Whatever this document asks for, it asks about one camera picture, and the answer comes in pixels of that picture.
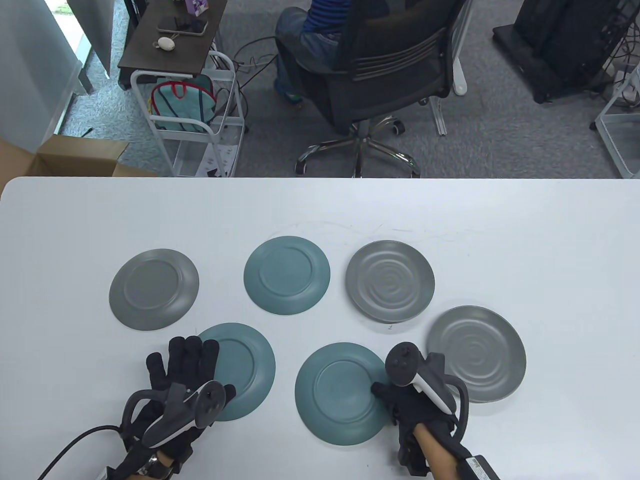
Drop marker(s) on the white computer mouse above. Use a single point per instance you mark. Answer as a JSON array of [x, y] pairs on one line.
[[165, 43]]

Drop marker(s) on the teal bag with red trim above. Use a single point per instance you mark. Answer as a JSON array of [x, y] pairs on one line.
[[182, 107]]

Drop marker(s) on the black equipment case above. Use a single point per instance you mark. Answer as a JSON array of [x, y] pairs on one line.
[[560, 50]]

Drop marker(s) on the black office chair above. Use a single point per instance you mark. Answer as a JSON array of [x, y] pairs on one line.
[[395, 75]]

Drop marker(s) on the purple box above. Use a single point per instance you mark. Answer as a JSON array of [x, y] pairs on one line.
[[196, 5]]

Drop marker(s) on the white metal cart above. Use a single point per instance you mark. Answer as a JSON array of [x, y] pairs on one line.
[[231, 123]]

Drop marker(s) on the grey partition panel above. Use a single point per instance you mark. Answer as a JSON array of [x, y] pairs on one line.
[[95, 30]]

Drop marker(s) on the grey and white controller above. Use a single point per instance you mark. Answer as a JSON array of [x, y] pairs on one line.
[[402, 362], [165, 430]]

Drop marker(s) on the person's left hand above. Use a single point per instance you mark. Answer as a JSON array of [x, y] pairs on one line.
[[185, 360]]

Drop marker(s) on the grey plate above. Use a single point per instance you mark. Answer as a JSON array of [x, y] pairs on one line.
[[390, 281], [152, 287], [480, 350]]

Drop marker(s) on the black forearm battery box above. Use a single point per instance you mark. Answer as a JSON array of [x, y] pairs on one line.
[[477, 467], [107, 474]]

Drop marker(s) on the person's right hand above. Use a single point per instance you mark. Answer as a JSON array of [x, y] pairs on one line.
[[415, 405]]

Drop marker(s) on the dark brown side table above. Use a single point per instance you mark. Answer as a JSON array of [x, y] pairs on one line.
[[190, 50]]

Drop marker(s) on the cardboard box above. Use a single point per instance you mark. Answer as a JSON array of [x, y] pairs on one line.
[[80, 150]]

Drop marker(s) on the teal plate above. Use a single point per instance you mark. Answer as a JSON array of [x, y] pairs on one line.
[[286, 275], [340, 395], [250, 365]]

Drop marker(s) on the silver metal rail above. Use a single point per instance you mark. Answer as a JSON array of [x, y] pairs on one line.
[[439, 117]]

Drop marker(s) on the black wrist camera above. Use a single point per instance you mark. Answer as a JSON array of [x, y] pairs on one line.
[[412, 457]]

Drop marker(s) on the white desk leg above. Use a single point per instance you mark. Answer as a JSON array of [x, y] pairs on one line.
[[460, 75]]

